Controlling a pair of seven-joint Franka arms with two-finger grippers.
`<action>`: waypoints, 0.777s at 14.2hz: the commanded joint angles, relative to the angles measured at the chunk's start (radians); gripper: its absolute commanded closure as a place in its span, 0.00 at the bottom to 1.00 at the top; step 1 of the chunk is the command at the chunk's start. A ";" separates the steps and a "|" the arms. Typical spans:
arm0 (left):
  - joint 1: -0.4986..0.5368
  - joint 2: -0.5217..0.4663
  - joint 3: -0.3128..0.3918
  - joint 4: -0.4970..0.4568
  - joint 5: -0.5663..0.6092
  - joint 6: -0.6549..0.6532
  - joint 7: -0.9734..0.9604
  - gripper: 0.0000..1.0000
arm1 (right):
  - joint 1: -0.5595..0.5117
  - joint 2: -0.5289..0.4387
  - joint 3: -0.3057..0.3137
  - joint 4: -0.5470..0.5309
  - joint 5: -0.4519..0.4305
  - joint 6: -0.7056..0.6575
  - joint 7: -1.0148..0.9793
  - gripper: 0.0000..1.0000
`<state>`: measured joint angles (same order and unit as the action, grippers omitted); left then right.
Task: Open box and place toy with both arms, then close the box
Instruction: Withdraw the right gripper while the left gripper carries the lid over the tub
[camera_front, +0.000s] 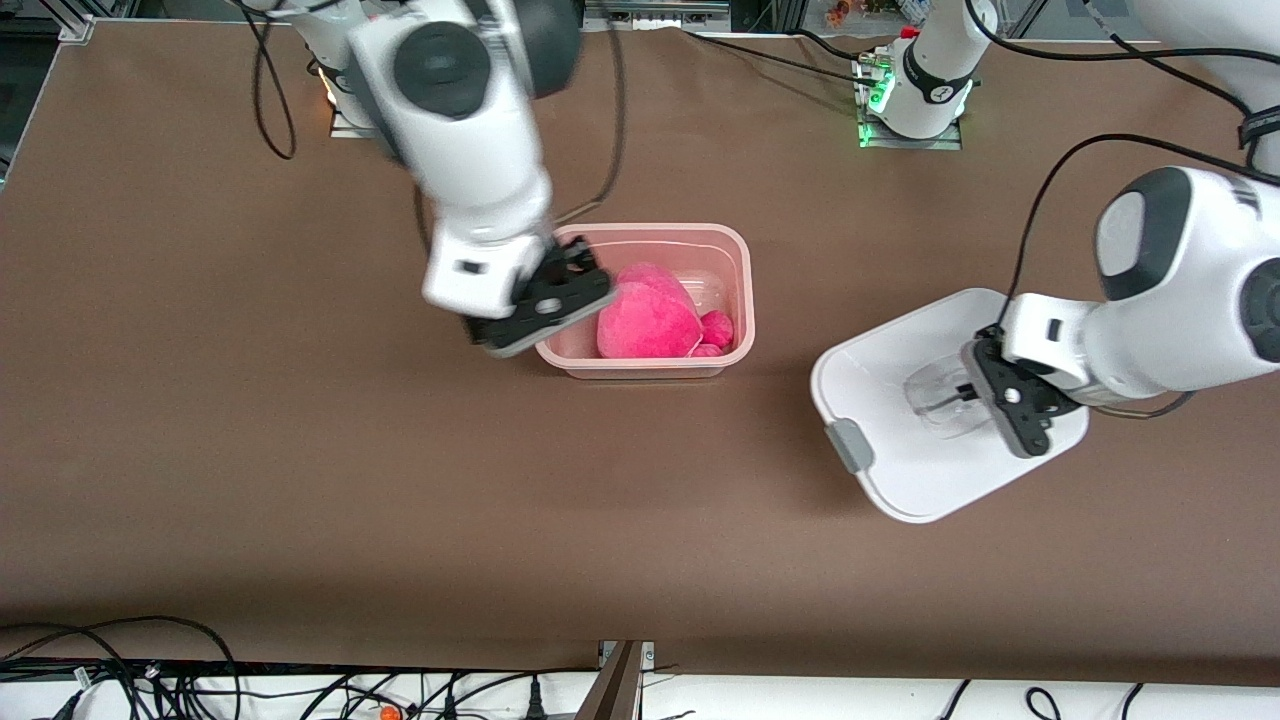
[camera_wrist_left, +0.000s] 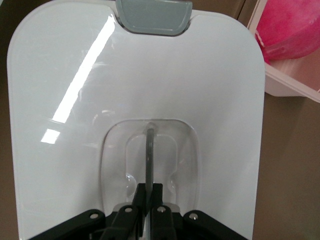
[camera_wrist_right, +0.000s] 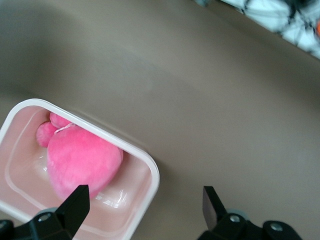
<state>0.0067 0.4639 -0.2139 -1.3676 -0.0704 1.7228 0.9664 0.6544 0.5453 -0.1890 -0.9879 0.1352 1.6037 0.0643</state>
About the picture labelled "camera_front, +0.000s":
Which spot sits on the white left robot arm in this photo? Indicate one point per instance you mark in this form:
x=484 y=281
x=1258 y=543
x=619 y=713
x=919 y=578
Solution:
x=1180 y=320

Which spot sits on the pink plastic box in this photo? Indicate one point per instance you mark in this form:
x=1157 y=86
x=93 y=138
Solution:
x=650 y=366

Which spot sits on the aluminium profile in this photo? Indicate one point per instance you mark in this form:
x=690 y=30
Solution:
x=78 y=28

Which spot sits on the white box lid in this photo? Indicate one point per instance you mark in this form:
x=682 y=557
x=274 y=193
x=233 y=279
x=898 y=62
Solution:
x=880 y=380

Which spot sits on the white ledge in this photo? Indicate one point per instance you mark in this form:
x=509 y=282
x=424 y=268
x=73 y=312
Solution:
x=800 y=700

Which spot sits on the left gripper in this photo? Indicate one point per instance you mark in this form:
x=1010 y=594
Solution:
x=984 y=361

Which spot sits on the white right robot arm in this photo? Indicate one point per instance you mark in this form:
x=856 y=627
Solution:
x=470 y=130

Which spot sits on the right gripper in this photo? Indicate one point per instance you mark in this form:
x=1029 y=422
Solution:
x=572 y=262

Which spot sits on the pink plush toy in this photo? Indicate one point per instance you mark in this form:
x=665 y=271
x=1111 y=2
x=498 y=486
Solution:
x=645 y=320

